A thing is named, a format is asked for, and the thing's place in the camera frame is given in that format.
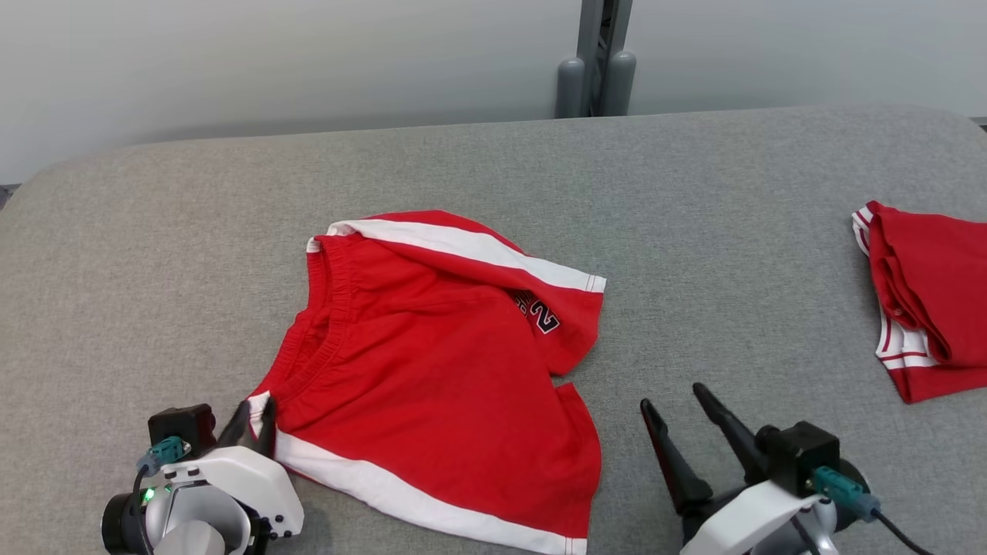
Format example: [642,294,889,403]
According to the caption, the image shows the teal left camera cable plug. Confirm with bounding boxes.
[136,436,192,476]

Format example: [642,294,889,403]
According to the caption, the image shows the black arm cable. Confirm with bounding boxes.
[131,466,157,555]
[870,507,938,555]

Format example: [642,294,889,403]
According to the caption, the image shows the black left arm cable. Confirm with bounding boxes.
[131,466,157,555]

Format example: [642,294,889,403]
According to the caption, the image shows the teal camera cable plug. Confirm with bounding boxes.
[810,465,882,522]
[136,436,192,476]

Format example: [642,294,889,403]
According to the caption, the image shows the teal right camera cable plug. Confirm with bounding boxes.
[810,465,882,522]

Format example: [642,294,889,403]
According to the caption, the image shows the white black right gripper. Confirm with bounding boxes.
[639,382,873,555]

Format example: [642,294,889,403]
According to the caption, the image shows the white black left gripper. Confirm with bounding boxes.
[100,395,306,555]

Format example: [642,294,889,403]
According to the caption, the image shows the red shorts with white stripes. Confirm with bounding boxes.
[247,209,608,555]

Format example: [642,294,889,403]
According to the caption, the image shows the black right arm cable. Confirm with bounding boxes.
[870,507,938,555]

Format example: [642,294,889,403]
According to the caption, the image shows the red Bulls jersey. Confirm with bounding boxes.
[851,200,987,405]

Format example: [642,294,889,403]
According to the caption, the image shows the grey partition stand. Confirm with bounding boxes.
[554,0,638,119]

